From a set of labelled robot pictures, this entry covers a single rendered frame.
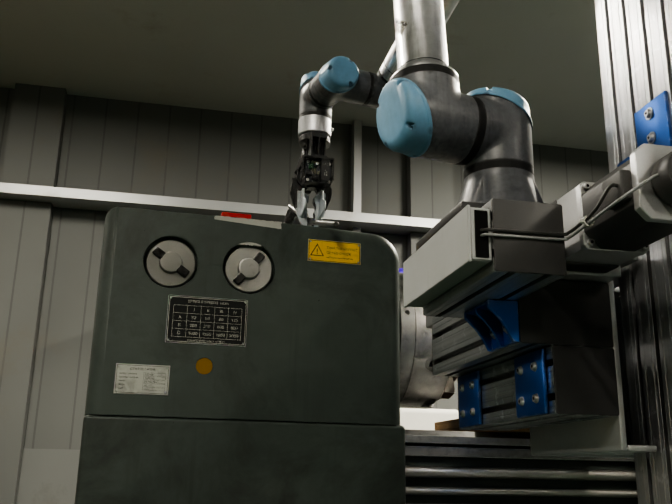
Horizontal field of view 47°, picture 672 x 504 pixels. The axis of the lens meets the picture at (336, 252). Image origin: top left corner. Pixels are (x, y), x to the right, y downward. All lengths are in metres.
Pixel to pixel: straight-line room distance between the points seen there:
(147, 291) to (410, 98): 0.62
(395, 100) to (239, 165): 3.95
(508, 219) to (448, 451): 0.85
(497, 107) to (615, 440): 0.56
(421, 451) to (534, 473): 0.25
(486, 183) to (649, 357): 0.37
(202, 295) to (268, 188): 3.66
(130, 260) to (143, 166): 3.65
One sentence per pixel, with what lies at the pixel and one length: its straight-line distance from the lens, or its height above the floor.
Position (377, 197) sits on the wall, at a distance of 5.27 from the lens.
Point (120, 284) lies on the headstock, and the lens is 1.51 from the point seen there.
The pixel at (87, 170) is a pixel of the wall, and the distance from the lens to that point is 5.16.
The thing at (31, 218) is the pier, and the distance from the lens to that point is 5.00.
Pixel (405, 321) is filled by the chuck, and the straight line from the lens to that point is 1.70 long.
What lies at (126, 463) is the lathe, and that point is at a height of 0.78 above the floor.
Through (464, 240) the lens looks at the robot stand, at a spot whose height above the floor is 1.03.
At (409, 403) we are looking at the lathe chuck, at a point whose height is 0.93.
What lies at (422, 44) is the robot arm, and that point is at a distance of 1.33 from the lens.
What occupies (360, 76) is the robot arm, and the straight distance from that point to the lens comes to 1.73.
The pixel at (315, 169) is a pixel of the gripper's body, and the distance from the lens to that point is 1.72.
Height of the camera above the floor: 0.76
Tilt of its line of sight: 16 degrees up
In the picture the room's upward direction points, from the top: 1 degrees clockwise
